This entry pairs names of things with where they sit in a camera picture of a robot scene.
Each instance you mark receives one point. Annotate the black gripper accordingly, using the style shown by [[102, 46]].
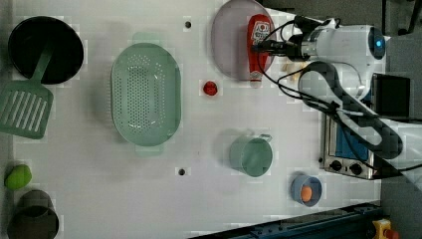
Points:
[[292, 48]]

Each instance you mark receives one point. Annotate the red plush ketchup bottle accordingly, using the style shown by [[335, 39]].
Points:
[[259, 27]]

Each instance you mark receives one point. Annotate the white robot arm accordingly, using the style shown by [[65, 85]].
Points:
[[341, 61]]

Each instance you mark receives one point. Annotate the purple round plate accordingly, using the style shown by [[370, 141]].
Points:
[[229, 37]]

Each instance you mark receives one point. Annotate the peeled plush banana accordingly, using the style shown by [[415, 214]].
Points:
[[293, 69]]

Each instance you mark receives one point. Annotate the light green mug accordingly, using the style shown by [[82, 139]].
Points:
[[251, 154]]

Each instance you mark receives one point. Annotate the green oval colander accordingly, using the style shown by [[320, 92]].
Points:
[[145, 83]]

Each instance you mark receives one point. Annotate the silver black toaster oven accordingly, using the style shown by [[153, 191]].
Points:
[[344, 154]]

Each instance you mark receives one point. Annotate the blue small bowl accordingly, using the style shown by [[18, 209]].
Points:
[[313, 182]]

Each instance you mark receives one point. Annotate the orange ball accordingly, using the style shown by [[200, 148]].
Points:
[[306, 193]]

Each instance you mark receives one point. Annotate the yellow red clamp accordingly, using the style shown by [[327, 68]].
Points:
[[383, 230]]

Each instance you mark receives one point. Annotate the green slotted spatula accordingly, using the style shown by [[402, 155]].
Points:
[[26, 105]]

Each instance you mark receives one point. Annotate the green plush pear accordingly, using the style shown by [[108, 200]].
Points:
[[19, 177]]

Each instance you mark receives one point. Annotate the dark grey cup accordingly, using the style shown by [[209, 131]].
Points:
[[34, 218]]

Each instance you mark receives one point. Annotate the blue metal frame rail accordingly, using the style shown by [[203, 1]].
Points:
[[351, 222]]

